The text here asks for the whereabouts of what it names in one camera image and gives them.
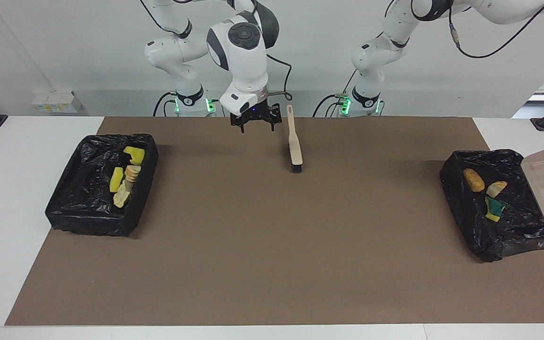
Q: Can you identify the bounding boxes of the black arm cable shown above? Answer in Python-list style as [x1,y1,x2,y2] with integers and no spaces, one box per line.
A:
[140,0,293,102]
[385,0,544,60]

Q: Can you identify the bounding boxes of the beige brush with black bristles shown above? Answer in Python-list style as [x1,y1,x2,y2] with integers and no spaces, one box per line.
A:
[286,105,304,173]

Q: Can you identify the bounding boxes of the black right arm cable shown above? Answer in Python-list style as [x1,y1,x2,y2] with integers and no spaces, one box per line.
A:
[140,0,293,102]

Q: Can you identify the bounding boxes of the black bag-lined bin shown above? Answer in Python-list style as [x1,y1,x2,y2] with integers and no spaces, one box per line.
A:
[440,149,544,263]
[45,134,159,237]

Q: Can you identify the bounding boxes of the yellow sponge wedge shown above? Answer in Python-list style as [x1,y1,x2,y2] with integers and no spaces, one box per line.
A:
[484,196,506,223]

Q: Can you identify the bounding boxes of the brown table mat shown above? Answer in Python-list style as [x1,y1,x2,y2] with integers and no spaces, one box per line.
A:
[5,117,544,326]

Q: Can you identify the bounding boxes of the round golden bread bun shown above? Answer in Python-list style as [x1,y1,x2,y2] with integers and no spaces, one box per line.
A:
[463,169,485,193]

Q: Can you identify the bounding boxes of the notched yellow sponge piece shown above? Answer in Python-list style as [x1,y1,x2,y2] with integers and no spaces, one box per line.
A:
[123,146,145,166]

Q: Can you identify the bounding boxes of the black right base cables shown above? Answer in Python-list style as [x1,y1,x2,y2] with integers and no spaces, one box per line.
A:
[153,91,225,117]

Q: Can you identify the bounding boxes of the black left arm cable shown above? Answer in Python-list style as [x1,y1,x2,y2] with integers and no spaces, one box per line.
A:
[385,0,544,60]

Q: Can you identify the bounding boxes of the black left base cables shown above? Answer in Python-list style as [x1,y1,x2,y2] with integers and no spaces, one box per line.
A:
[313,68,358,117]

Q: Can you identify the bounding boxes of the white wall socket box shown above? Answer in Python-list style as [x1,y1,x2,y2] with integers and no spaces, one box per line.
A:
[32,91,83,114]

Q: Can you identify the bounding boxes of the pale bread chunk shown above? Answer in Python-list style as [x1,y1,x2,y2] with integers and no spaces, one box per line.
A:
[113,182,132,208]

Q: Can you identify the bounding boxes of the black base cables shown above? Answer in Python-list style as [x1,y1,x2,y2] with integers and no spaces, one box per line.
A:
[153,91,225,117]
[313,68,358,117]

